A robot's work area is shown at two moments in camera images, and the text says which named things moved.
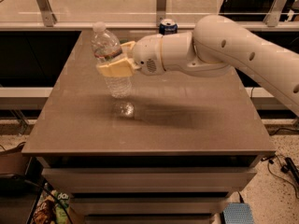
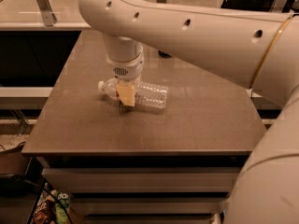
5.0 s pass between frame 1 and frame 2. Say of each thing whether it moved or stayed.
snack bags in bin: stayed
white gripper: moved
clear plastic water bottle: moved
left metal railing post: stayed
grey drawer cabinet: stayed
